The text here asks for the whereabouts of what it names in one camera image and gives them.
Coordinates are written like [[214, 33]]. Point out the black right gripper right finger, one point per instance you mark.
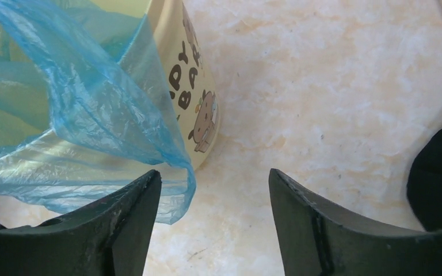
[[320, 237]]

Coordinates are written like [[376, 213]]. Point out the blue plastic trash bag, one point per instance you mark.
[[85, 107]]

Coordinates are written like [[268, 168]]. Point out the yellow plastic trash bin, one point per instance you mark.
[[189, 80]]

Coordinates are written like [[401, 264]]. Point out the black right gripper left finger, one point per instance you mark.
[[109, 236]]

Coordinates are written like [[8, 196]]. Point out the black cloth garment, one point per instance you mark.
[[424, 185]]

